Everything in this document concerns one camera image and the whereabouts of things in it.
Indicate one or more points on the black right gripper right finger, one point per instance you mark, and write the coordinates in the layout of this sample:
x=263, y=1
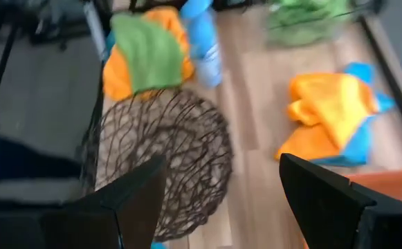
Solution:
x=328, y=211

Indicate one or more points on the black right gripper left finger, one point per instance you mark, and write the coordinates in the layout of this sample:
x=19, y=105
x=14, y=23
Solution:
x=124, y=214

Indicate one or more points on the blue microfiber towel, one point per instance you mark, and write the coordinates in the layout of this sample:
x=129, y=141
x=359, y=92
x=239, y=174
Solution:
x=199, y=24
x=358, y=147

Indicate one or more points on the orange microfiber towel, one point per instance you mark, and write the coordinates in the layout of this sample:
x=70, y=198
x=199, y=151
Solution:
x=116, y=81
x=328, y=103

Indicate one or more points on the green microfiber towel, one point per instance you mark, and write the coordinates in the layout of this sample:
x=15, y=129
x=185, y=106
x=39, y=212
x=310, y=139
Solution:
x=301, y=24
x=150, y=52

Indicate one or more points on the black table edge rail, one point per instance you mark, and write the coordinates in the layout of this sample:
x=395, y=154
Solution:
x=394, y=79

